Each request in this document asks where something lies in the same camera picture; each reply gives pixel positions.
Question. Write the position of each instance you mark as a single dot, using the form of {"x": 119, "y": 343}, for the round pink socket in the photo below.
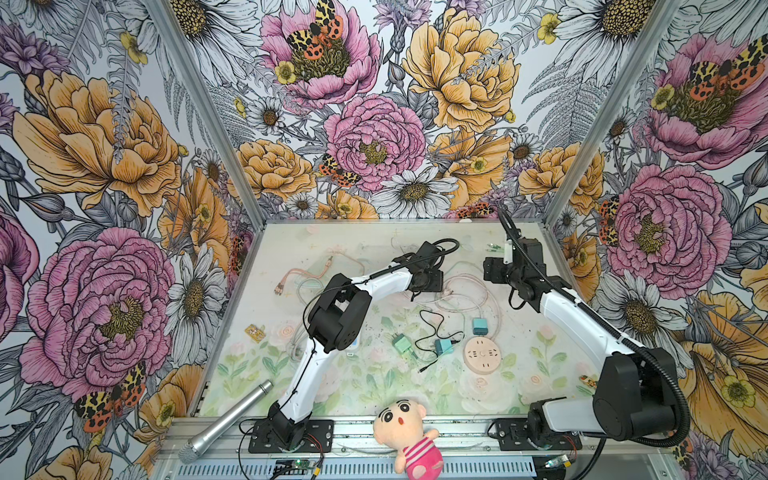
{"x": 482, "y": 355}

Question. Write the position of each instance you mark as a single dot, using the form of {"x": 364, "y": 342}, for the teal adapter with black cable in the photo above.
{"x": 443, "y": 346}

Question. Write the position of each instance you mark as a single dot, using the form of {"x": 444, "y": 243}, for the green plug adapter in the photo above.
{"x": 404, "y": 346}

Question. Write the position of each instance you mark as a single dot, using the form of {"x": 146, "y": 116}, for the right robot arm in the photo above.
{"x": 637, "y": 397}

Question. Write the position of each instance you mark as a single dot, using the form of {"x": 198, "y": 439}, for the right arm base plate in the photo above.
{"x": 514, "y": 434}

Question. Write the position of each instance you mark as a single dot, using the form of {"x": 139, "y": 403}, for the small yellow tag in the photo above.
{"x": 255, "y": 333}

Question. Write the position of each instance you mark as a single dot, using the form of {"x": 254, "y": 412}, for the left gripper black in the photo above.
{"x": 438, "y": 275}

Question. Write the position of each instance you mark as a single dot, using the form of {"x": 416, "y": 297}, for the white blue power strip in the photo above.
{"x": 354, "y": 347}

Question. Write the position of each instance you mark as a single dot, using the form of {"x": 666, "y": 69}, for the teal adapter with white cable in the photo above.
{"x": 480, "y": 326}

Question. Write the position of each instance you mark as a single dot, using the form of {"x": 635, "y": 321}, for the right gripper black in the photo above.
{"x": 492, "y": 269}

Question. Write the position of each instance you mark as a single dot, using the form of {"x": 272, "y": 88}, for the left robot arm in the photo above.
{"x": 333, "y": 321}

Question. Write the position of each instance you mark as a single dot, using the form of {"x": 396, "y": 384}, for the silver microphone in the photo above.
{"x": 197, "y": 445}

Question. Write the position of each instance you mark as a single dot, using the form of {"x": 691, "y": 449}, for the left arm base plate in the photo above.
{"x": 310, "y": 436}

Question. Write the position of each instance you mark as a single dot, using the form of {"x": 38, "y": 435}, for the plush doll pink dress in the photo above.
{"x": 400, "y": 427}

